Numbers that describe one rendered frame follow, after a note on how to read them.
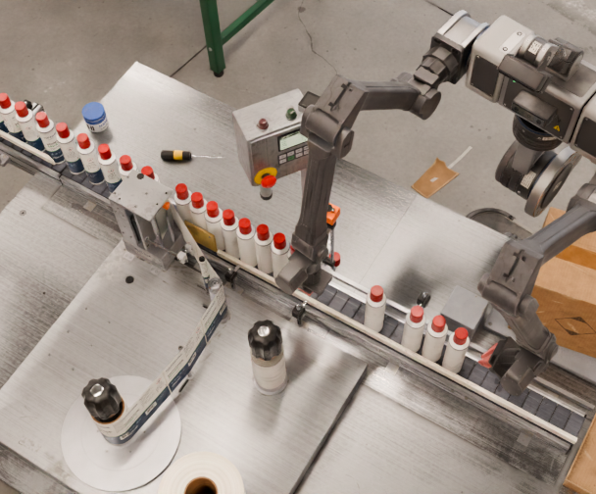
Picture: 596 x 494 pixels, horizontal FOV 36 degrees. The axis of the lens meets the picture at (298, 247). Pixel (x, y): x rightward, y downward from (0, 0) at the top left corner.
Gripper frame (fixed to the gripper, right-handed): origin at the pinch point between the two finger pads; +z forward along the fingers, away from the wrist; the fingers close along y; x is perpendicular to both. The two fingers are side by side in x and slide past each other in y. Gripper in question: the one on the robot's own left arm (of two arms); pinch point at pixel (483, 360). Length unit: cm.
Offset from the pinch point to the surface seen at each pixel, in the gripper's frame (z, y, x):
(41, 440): 63, 73, -62
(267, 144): 4, -3, -78
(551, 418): -5.4, 1.0, 22.9
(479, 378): 7.4, 0.6, 7.1
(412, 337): 11.6, 3.5, -14.3
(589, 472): -10.9, 7.6, 36.7
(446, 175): 110, -111, 20
